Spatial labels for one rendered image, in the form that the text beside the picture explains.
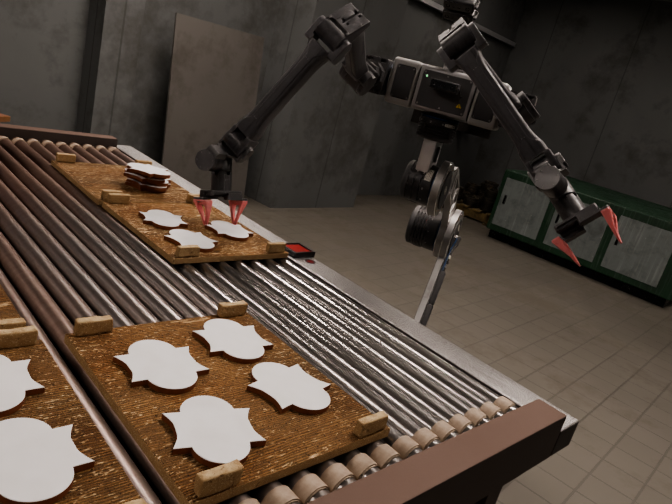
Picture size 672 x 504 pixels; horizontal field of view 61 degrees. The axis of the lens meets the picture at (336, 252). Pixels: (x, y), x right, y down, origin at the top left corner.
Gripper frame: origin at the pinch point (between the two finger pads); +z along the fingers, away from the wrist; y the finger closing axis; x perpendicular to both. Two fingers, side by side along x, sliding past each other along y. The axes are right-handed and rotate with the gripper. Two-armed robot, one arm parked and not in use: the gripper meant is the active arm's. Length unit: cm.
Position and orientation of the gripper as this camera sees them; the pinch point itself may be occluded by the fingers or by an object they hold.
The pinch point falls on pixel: (220, 222)
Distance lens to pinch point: 166.9
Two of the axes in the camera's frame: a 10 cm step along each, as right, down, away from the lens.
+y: -7.0, 0.5, -7.2
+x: 7.2, 1.2, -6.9
